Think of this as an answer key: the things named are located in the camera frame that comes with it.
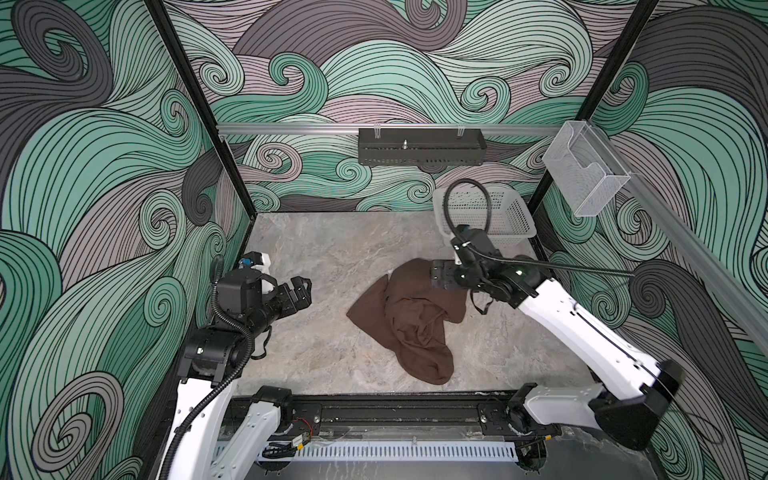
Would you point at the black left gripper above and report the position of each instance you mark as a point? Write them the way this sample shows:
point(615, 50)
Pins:
point(292, 305)

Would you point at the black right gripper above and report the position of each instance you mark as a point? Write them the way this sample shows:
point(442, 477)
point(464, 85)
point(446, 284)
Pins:
point(439, 274)

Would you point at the brown trousers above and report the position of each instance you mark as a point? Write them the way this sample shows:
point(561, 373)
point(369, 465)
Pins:
point(406, 314)

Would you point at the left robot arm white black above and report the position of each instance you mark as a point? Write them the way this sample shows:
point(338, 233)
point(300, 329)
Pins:
point(244, 304)

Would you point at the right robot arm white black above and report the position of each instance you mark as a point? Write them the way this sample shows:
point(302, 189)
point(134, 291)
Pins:
point(633, 390)

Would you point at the white plastic laundry basket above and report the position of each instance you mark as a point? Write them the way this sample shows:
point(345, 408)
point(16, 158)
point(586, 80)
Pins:
point(511, 221)

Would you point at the black perforated metal tray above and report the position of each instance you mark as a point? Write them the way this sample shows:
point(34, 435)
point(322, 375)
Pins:
point(431, 148)

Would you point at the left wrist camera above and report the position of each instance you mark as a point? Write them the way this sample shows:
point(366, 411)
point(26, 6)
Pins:
point(255, 261)

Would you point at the black frame post right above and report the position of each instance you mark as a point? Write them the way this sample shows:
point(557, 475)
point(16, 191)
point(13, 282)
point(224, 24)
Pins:
point(618, 52)

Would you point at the black frame post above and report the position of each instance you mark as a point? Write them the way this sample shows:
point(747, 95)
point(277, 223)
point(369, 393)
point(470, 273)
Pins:
point(174, 47)
point(618, 52)

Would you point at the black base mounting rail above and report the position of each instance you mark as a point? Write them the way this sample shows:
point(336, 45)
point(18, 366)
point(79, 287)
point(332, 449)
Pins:
point(487, 413)

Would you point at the clear acrylic wall holder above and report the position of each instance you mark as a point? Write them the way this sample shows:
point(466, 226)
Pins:
point(586, 167)

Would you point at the white slotted cable duct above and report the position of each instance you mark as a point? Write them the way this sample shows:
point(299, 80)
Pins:
point(448, 451)

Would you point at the aluminium rail back wall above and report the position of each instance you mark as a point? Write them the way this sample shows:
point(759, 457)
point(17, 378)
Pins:
point(304, 128)

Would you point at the aluminium rail wall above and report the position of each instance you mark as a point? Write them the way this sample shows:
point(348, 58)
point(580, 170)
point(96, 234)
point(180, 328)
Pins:
point(661, 190)
point(304, 128)

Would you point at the aluminium rail right wall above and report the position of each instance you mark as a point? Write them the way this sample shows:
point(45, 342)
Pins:
point(661, 190)

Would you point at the black frame post left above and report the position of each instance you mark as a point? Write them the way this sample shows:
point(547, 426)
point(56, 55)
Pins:
point(174, 47)

